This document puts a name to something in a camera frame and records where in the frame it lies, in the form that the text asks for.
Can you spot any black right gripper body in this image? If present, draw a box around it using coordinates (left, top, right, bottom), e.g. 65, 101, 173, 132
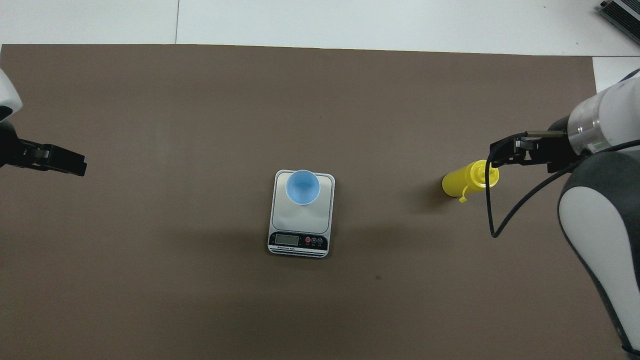
547, 115, 584, 174

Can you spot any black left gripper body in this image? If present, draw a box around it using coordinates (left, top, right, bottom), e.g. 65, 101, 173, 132
0, 120, 22, 169

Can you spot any yellow squeeze bottle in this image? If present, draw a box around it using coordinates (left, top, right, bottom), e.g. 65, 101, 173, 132
442, 159, 500, 204

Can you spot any light blue plastic cup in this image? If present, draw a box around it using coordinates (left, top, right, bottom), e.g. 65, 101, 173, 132
285, 169, 321, 206

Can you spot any silver digital kitchen scale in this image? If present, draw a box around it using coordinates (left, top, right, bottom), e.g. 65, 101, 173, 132
267, 170, 336, 259

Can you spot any brown paper mat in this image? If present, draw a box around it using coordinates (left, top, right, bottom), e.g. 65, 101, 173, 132
0, 44, 628, 360

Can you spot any grey metal device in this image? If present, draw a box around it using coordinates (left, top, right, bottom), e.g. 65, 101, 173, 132
600, 0, 640, 47

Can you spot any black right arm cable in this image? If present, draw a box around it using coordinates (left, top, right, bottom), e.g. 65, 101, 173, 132
485, 131, 640, 238

